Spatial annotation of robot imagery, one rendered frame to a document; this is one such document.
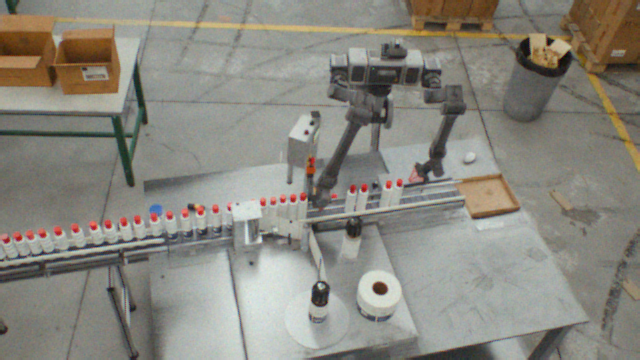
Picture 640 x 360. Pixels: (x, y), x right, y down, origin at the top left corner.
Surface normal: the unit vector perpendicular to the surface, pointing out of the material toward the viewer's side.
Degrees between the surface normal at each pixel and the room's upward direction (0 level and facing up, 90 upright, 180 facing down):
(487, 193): 0
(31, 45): 90
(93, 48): 89
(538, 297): 0
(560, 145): 0
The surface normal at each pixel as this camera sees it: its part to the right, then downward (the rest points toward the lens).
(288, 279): 0.07, -0.67
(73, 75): 0.15, 0.75
